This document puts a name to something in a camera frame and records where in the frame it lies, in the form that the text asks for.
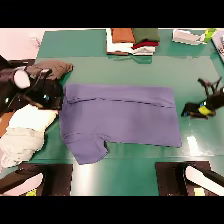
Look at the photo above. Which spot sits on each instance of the brown-grey garment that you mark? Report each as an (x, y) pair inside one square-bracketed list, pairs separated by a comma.
[(55, 68)]

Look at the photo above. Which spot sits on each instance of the white box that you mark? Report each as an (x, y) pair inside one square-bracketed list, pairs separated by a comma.
[(186, 36)]

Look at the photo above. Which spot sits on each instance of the red folded garment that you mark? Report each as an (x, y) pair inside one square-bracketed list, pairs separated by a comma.
[(146, 44)]

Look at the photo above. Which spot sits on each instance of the purple T-shirt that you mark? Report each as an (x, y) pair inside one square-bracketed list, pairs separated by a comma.
[(126, 116)]

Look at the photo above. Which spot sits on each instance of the brown folded garment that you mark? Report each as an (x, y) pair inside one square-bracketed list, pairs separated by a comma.
[(122, 35)]

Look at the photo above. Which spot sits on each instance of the dark green folded garment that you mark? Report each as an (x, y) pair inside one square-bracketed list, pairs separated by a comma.
[(146, 34)]

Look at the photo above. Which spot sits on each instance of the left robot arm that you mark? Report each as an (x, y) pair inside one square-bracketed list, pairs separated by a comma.
[(20, 78)]

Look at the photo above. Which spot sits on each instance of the light grey garment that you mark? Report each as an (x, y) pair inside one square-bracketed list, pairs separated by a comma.
[(20, 145)]

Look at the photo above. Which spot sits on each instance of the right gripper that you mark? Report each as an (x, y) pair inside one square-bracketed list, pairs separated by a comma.
[(204, 110)]

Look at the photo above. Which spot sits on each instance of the green object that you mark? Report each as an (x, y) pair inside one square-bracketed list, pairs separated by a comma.
[(210, 34)]

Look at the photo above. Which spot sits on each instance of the white folded garment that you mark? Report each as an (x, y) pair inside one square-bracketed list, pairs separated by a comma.
[(109, 45)]

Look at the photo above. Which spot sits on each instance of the pale grey folded garment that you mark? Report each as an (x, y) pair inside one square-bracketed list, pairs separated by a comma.
[(145, 50)]

